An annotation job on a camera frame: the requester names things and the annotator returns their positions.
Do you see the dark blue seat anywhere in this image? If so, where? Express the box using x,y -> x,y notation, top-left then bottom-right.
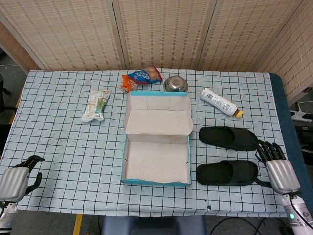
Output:
101,215 -> 207,235

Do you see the blue padded table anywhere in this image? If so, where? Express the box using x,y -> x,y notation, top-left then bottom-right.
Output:
268,72 -> 313,213

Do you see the white green snack packet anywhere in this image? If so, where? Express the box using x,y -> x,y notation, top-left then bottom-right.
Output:
81,89 -> 112,123

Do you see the bamboo folding screen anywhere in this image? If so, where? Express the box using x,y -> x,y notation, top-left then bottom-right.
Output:
0,0 -> 313,98

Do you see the black slipper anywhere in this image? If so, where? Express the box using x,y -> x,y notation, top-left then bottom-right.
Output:
198,126 -> 259,151
195,160 -> 259,186

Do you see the blue snack bag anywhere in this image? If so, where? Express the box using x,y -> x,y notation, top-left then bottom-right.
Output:
126,65 -> 163,85

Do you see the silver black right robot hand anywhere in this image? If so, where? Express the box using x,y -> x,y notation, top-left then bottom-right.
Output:
255,139 -> 301,195

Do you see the blue cardboard shoe box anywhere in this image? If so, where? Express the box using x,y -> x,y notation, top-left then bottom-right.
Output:
120,91 -> 194,188

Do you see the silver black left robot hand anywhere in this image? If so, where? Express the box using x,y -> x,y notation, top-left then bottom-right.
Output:
0,154 -> 45,203

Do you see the stainless steel bowl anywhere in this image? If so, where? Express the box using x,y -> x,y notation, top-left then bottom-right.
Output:
163,75 -> 189,93

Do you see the white bottle yellow cap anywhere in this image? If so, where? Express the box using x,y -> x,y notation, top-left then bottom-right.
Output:
200,87 -> 244,120

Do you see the black chair base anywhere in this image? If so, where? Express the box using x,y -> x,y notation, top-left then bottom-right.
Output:
0,73 -> 15,113

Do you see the orange snack bag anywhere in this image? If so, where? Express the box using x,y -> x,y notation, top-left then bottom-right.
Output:
119,74 -> 139,94

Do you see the black floor device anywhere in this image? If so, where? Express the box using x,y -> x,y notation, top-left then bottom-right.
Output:
294,124 -> 313,160

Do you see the blue checkered tablecloth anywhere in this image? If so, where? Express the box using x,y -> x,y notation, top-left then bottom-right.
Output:
0,68 -> 300,218

